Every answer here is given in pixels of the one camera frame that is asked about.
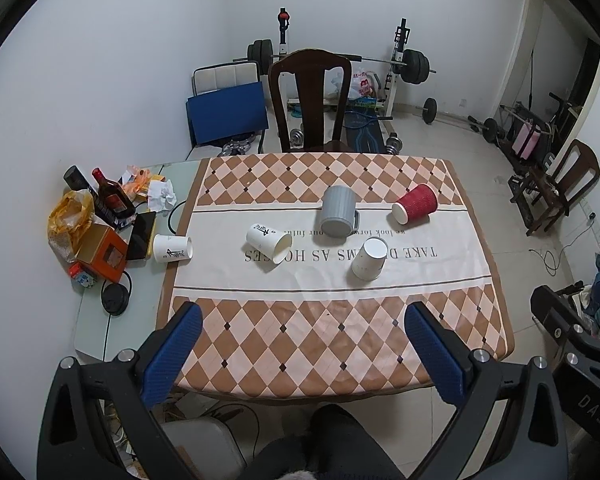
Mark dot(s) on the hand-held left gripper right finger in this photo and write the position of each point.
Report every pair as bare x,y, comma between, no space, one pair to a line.
435,355

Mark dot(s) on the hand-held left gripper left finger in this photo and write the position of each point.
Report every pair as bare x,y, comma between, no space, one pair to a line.
172,355

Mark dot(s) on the white printed paper cup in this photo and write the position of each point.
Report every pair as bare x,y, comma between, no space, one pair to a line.
265,240
170,249

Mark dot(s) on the plain white paper cup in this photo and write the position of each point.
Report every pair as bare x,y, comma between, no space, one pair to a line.
369,260

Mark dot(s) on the red paper cup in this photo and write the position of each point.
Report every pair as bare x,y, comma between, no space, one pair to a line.
417,202

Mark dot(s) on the white plastic stool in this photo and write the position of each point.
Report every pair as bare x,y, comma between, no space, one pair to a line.
205,445

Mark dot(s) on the brown checkered tablecloth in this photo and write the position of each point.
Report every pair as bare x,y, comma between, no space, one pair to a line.
330,330

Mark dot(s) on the small red blue box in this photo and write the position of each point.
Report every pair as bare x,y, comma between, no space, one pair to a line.
82,275

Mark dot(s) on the orange cardboard box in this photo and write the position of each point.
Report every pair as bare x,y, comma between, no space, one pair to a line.
105,255

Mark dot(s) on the black phone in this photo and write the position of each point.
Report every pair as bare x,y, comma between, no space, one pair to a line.
141,235

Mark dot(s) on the person's dark trouser leg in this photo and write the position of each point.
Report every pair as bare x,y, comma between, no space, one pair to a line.
330,440

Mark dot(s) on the dark wooden chair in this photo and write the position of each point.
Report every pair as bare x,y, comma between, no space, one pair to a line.
311,90
577,170

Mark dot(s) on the crumpled white tissue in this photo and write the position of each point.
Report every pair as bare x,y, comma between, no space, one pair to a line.
160,195

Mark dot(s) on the brown liquor bottle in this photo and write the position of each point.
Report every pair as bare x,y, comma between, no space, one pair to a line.
112,201

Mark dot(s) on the yellow plastic bag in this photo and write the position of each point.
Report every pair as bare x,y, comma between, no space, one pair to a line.
67,220

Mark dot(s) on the grey ribbed mug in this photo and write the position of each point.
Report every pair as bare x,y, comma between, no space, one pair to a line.
337,210

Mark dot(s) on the pink bag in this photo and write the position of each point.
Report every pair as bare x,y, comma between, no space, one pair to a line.
525,140

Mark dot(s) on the orange snack packets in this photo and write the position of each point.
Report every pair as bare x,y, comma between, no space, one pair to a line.
140,182

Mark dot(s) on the short barbell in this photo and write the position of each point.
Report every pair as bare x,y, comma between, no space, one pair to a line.
490,130

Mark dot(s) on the dark bottle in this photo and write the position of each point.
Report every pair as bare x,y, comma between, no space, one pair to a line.
75,176

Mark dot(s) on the chrome dumbbell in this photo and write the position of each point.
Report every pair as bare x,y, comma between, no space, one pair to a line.
297,139
394,143

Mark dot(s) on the white bench press rack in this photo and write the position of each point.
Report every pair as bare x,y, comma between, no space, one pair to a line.
397,92

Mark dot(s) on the red printed plastic bag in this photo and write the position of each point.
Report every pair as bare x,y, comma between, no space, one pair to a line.
362,85

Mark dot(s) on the white cushioned bench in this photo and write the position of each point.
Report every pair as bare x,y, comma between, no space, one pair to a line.
220,77

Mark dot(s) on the long barbell with black plates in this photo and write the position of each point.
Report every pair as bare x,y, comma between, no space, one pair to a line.
415,65

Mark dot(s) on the white plastic bag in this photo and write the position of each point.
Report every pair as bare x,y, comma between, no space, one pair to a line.
336,82

